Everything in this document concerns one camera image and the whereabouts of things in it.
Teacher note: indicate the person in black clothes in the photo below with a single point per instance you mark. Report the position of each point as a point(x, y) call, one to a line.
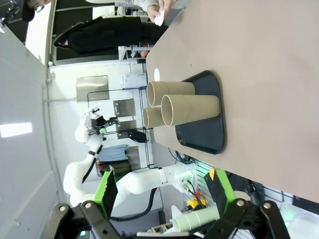
point(104, 37)

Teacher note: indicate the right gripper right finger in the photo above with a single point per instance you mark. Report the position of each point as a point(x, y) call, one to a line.
point(228, 199)

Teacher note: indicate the blue-grey folded cloth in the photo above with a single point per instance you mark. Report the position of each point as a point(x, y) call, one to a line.
point(113, 153)

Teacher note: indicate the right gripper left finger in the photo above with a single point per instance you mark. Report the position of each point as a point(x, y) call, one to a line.
point(102, 199)

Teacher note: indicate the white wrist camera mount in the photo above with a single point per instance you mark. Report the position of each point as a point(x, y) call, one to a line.
point(91, 113)

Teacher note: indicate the tan tumbler cup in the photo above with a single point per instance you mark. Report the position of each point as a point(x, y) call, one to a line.
point(153, 117)
point(194, 109)
point(174, 88)

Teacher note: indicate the yellow emergency stop box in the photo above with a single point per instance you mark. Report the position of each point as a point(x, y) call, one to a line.
point(197, 203)

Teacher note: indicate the black bag on rack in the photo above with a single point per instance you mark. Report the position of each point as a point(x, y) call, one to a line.
point(138, 137)

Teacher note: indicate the black plastic serving tray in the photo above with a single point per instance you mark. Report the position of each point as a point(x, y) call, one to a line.
point(202, 137)

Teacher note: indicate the small metal wall panel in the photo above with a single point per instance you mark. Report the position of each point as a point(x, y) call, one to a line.
point(125, 127)
point(124, 107)

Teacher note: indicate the large metal wall panel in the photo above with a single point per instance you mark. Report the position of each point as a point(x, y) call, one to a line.
point(92, 87)

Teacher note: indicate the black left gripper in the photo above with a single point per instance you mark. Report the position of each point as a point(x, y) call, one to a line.
point(98, 122)

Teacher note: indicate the person in grey sweatshirt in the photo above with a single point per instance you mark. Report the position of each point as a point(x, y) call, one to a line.
point(174, 3)

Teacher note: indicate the person's left hand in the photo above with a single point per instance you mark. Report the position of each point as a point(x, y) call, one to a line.
point(154, 11)

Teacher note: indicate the ceiling light panel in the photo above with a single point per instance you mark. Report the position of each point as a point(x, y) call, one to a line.
point(15, 130)

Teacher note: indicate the yellow plastic clip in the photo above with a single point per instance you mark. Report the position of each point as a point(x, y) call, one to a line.
point(213, 174)

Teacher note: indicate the white scalloped paper coaster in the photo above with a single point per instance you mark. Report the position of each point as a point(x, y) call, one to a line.
point(156, 73)
point(159, 20)

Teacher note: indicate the person's left forearm grey sleeve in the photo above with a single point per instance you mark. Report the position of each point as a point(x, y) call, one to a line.
point(143, 3)

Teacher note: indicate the person with glasses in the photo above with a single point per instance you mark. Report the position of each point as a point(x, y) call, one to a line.
point(30, 10)

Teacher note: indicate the pale green stacked cups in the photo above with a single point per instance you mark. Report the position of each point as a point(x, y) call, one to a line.
point(194, 219)

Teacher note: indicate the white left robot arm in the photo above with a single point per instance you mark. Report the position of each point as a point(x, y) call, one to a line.
point(139, 181)

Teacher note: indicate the dark green cloth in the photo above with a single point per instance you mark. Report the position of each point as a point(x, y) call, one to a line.
point(117, 169)

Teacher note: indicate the white box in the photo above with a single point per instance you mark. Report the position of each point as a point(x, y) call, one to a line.
point(134, 81)

